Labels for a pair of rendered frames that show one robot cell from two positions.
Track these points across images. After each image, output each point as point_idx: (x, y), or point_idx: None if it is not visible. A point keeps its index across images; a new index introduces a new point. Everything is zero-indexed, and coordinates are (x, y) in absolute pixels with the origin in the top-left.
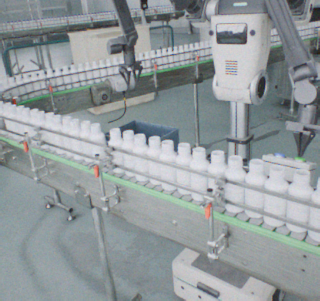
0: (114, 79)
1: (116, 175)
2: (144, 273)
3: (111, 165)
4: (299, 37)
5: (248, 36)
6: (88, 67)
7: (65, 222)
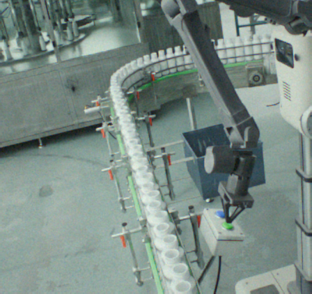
0: (271, 58)
1: (133, 181)
2: (232, 281)
3: (127, 171)
4: (228, 98)
5: (294, 59)
6: (247, 42)
7: (201, 203)
